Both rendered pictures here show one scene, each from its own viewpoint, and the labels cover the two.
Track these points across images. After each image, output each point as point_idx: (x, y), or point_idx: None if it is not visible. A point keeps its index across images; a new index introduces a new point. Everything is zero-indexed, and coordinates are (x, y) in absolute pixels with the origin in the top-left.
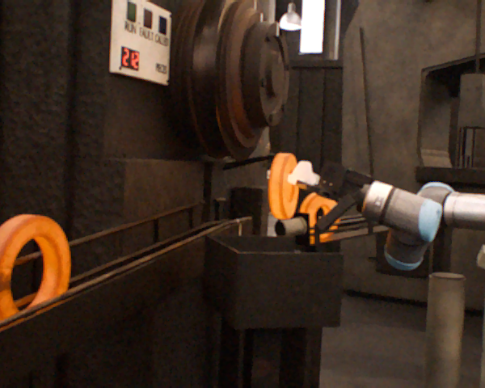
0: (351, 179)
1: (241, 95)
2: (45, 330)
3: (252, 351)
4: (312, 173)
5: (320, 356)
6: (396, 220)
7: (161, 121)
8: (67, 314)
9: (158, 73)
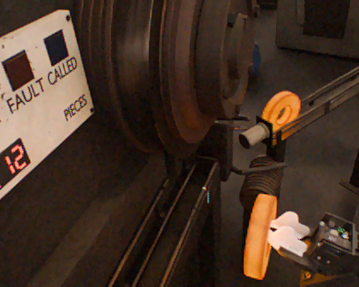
0: (358, 258)
1: (197, 111)
2: None
3: None
4: (298, 225)
5: (277, 209)
6: None
7: (98, 147)
8: None
9: (72, 120)
